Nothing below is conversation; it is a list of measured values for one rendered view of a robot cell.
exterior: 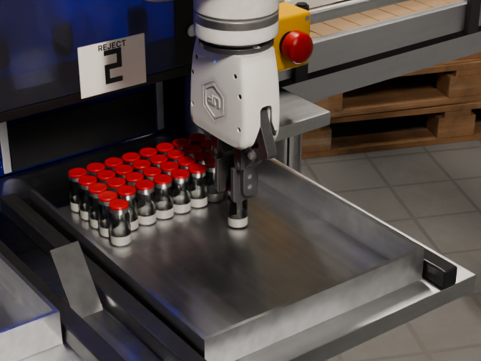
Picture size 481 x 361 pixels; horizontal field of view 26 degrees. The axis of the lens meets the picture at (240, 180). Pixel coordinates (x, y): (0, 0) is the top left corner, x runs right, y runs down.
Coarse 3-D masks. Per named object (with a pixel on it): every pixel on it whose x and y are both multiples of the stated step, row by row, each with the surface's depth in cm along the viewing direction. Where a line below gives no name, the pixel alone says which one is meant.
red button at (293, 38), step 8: (296, 32) 129; (288, 40) 129; (296, 40) 128; (304, 40) 129; (288, 48) 128; (296, 48) 128; (304, 48) 129; (312, 48) 130; (288, 56) 129; (296, 56) 129; (304, 56) 130
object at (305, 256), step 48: (288, 192) 118; (96, 240) 110; (144, 240) 110; (192, 240) 110; (240, 240) 110; (288, 240) 110; (336, 240) 110; (384, 240) 106; (144, 288) 96; (192, 288) 102; (240, 288) 102; (288, 288) 102; (336, 288) 96; (384, 288) 101; (192, 336) 90; (240, 336) 91; (288, 336) 95
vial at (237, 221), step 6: (228, 192) 111; (228, 198) 111; (228, 204) 111; (234, 204) 111; (240, 204) 111; (246, 204) 112; (228, 210) 112; (234, 210) 111; (240, 210) 111; (246, 210) 112; (228, 216) 112; (234, 216) 112; (240, 216) 112; (246, 216) 112; (228, 222) 112; (234, 222) 112; (240, 222) 112; (246, 222) 112
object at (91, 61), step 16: (80, 48) 114; (96, 48) 115; (112, 48) 116; (128, 48) 118; (144, 48) 119; (80, 64) 115; (96, 64) 116; (128, 64) 119; (144, 64) 120; (80, 80) 116; (96, 80) 117; (128, 80) 119; (144, 80) 121
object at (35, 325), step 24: (0, 264) 101; (0, 288) 102; (24, 288) 97; (0, 312) 98; (24, 312) 98; (48, 312) 92; (0, 336) 90; (24, 336) 91; (48, 336) 93; (0, 360) 91
